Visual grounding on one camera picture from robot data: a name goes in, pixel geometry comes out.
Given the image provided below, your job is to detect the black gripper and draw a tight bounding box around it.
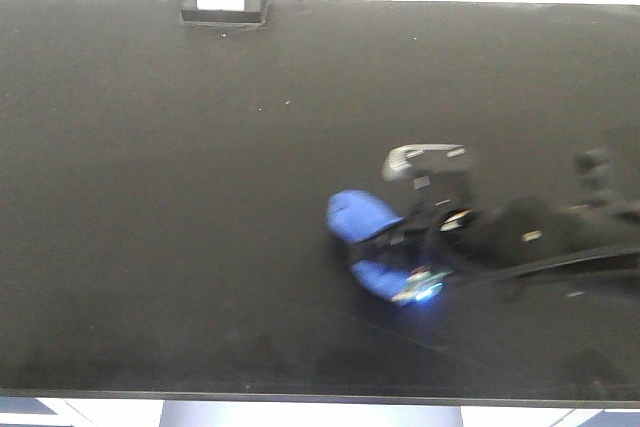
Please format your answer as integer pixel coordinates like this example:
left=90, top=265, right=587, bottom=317
left=349, top=191, right=506, bottom=288

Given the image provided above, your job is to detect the blue microfiber cloth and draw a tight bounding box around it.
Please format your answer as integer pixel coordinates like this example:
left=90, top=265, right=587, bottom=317
left=327, top=190, right=444, bottom=306

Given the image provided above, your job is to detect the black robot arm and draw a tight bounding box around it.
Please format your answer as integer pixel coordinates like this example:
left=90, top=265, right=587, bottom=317
left=327, top=143, right=639, bottom=307

